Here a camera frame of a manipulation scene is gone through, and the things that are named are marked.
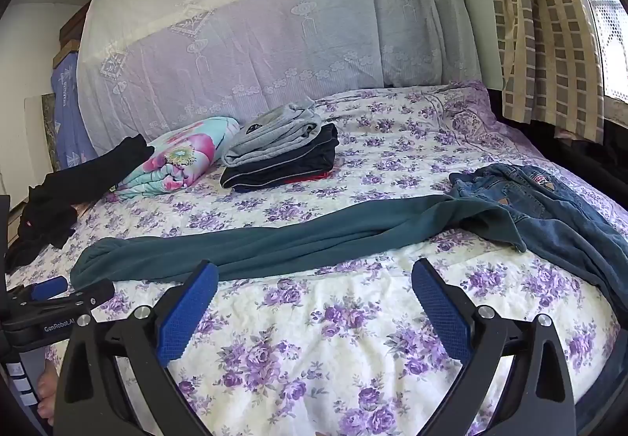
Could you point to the beige checkered curtain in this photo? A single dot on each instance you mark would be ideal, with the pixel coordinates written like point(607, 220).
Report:
point(539, 48)

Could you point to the floral folded blanket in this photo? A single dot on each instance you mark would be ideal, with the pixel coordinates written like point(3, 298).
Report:
point(181, 156)

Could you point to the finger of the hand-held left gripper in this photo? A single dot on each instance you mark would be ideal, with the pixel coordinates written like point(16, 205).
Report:
point(49, 289)
point(91, 292)

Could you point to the blue jeans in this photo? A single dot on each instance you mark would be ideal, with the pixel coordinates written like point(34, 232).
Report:
point(564, 220)

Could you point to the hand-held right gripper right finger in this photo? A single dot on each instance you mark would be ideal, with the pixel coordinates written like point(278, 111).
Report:
point(439, 313)

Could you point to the red folded garment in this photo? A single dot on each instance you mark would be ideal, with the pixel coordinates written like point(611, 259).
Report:
point(309, 177)

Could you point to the brown box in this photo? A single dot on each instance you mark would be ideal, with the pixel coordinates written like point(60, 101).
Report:
point(73, 31)

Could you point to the black garment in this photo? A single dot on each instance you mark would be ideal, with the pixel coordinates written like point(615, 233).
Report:
point(73, 181)

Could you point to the teal pants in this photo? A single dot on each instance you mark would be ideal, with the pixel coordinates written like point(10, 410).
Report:
point(294, 240)

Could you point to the blue patterned bag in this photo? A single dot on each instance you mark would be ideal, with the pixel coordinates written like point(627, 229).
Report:
point(68, 112)

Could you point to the window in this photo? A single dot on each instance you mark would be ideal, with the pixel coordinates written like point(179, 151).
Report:
point(608, 24)

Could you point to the black window ledge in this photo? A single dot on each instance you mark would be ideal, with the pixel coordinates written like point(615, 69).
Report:
point(588, 156)

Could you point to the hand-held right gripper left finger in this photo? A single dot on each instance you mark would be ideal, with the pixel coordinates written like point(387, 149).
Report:
point(189, 313)

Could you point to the grey folded pants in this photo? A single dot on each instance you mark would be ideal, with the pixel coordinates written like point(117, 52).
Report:
point(274, 137)

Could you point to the stack of folded clothes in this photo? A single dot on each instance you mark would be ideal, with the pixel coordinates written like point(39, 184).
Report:
point(294, 161)

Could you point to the white lace curtain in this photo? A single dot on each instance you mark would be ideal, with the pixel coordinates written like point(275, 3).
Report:
point(427, 14)

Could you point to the floral quilted bedspread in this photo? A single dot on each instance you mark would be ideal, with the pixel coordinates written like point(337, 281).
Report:
point(319, 343)

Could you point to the white lace cover cloth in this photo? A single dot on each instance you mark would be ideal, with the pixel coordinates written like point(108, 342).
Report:
point(245, 48)

